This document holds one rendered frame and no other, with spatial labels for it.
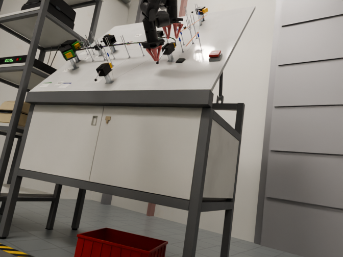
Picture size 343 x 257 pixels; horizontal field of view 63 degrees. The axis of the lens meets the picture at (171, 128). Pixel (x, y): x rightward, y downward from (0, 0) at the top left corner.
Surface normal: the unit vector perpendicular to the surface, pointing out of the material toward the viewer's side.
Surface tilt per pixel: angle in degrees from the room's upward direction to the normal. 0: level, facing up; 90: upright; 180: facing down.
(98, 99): 90
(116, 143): 90
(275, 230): 90
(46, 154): 90
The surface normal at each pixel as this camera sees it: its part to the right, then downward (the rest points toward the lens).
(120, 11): 0.81, 0.01
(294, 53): -0.58, -0.23
